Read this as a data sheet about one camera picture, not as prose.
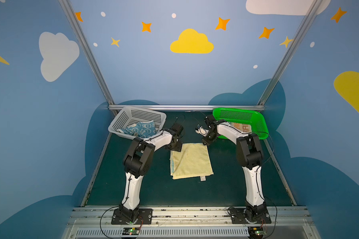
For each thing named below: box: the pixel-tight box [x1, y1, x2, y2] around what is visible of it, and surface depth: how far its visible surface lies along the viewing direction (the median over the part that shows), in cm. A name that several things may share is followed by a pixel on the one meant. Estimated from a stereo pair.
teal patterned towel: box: [119, 120, 158, 138], surface depth 108 cm
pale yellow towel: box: [170, 142, 214, 182], surface depth 95 cm
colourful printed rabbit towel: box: [230, 121, 252, 133], surface depth 113 cm
